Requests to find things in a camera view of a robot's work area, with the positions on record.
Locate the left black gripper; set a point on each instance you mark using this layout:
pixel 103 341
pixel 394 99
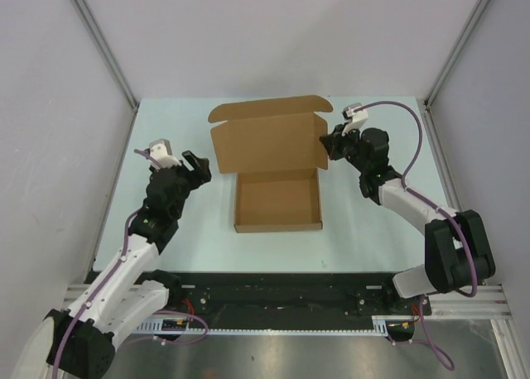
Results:
pixel 200 173

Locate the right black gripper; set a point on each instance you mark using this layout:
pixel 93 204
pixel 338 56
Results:
pixel 333 142

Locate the brown cardboard box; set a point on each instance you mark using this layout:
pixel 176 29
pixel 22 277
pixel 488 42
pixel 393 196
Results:
pixel 273 148

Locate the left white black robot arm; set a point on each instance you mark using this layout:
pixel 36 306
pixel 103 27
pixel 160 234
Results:
pixel 89 332

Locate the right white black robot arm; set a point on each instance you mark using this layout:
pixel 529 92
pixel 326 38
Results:
pixel 457 254

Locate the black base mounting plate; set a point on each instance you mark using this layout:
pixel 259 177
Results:
pixel 286 301

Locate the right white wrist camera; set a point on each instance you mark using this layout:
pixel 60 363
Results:
pixel 355 116

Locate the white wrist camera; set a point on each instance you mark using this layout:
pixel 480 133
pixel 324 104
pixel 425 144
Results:
pixel 160 151
pixel 355 116

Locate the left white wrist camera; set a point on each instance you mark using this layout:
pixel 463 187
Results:
pixel 160 151

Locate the right aluminium side rail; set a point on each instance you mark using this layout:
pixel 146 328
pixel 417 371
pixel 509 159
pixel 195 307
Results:
pixel 442 164

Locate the left aluminium corner post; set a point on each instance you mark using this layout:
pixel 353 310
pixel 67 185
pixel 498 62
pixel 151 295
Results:
pixel 96 34

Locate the aluminium corner post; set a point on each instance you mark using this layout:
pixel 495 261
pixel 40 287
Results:
pixel 470 26
pixel 96 34

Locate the grey slotted cable duct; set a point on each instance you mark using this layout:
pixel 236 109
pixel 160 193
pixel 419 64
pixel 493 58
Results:
pixel 171 327

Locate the right aluminium corner post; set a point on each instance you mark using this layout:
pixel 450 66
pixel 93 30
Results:
pixel 470 26

